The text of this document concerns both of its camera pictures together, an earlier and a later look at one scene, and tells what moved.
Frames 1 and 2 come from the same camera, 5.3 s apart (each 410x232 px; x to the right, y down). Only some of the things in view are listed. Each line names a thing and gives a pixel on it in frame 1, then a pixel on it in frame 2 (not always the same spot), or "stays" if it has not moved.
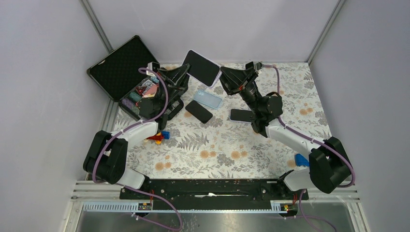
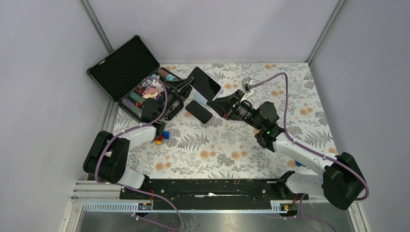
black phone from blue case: (198, 111) stays
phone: (202, 69) -> (204, 84)
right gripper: (237, 81) -> (222, 105)
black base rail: (216, 194) stays
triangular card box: (140, 89) stays
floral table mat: (208, 133) stays
